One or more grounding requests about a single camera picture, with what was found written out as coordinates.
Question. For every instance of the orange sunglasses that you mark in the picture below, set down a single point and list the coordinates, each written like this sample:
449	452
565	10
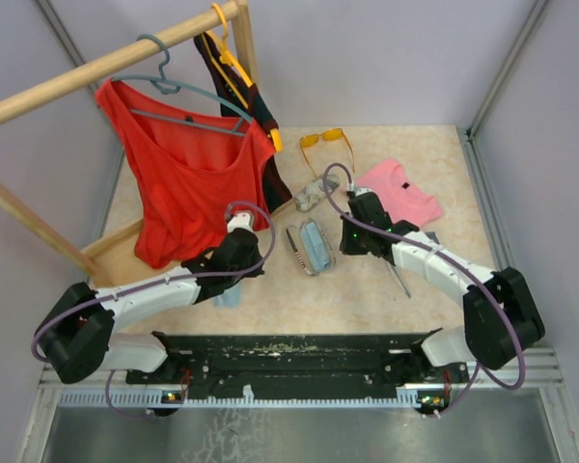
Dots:
330	135

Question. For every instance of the narrow blue cleaning cloth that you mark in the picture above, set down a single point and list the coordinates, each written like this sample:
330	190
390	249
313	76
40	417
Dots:
230	298

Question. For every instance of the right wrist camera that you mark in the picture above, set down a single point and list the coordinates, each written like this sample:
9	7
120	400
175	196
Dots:
358	191

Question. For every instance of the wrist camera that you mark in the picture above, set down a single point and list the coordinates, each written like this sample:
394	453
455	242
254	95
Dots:
240	220
358	191

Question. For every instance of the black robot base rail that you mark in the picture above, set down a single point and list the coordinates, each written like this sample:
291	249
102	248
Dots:
304	371

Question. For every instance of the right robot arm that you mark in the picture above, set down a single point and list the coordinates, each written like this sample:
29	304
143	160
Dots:
500	316

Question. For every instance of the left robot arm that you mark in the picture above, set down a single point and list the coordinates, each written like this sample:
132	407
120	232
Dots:
82	332

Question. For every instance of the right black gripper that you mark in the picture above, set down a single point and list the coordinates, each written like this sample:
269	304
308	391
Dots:
345	245

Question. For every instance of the square blue cleaning cloth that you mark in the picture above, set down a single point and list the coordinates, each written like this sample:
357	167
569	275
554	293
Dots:
315	246

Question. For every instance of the wooden clothes rack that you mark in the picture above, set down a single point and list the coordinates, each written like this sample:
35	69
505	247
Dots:
110	261

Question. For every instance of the folded pink t-shirt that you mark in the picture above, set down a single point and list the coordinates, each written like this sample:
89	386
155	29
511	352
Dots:
400	197

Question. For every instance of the grey-blue clothes hanger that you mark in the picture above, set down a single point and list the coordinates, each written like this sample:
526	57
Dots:
171	87

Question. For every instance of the red tank top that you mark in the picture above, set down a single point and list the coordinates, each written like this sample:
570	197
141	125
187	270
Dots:
188	167

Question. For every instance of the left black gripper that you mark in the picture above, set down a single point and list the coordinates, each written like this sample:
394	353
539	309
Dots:
255	271

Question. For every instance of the grey patterned glasses case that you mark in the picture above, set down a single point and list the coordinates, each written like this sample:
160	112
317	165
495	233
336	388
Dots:
315	192

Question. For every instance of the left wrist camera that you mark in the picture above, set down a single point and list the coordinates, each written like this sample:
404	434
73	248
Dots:
240	220

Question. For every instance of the dark navy maroon garment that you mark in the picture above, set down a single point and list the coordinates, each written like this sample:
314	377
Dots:
276	193

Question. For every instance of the grey-framed sunglasses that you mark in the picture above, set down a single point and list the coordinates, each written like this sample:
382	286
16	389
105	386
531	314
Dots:
394	271

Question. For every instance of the yellow clothes hanger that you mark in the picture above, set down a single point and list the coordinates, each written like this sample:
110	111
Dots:
231	60

